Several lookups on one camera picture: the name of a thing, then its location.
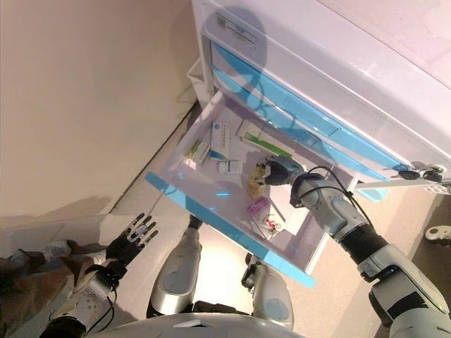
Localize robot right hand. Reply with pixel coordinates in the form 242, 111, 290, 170
255, 154, 308, 187

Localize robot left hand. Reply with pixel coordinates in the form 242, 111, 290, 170
105, 211, 158, 264

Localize yellow pill bottle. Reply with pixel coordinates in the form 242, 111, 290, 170
247, 163, 273, 199

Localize blue front drawer with medicines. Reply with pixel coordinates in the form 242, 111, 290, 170
144, 89, 357, 290

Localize blue front cart drawer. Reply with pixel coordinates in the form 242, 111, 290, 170
209, 37, 421, 174
210, 68, 407, 181

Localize large white blue medicine box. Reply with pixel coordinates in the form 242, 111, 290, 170
209, 120, 236, 162

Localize long green white box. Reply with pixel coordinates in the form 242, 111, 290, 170
235, 118, 294, 158

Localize pink pill pack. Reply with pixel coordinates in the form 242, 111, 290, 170
246, 196, 270, 216

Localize small white blue box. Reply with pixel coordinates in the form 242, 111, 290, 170
217, 158, 243, 175

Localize grey sneaker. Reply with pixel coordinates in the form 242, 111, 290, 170
43, 238, 107, 264

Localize small green white box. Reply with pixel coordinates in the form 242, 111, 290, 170
186, 139, 213, 167

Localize brown trouser leg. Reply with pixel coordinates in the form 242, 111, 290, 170
0, 246, 106, 338

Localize robot grey torso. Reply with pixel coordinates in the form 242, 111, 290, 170
94, 311, 283, 338

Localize white medical cart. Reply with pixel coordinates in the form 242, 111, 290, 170
186, 0, 451, 290

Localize black cart keys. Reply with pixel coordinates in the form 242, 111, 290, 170
393, 161, 445, 183

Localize bed caster wheel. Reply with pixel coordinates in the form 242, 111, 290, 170
424, 224, 451, 244

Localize thin dark cord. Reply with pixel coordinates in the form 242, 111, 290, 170
148, 189, 166, 216

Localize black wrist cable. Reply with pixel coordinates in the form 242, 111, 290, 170
305, 164, 377, 227

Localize white wire side basket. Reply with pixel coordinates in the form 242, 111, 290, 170
185, 58, 206, 104

